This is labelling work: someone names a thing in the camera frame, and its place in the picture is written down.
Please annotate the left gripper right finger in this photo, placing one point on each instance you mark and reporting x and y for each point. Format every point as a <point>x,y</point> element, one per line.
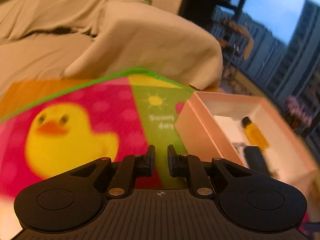
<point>193,170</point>

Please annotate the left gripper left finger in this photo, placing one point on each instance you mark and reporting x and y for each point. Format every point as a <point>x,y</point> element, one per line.
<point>125,172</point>

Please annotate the black rectangular box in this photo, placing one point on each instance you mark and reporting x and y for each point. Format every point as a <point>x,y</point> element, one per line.
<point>255,160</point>

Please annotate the amber liquid bottle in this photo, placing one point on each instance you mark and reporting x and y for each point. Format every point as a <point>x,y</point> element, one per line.
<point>253,134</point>

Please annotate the pink cardboard box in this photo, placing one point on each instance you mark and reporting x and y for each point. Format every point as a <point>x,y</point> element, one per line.
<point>219,125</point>

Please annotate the colourful cartoon play mat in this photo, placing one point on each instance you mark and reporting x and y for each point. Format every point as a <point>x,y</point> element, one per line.
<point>115,116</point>

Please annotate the beige covered sofa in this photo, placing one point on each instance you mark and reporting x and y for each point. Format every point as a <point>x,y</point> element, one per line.
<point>88,39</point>

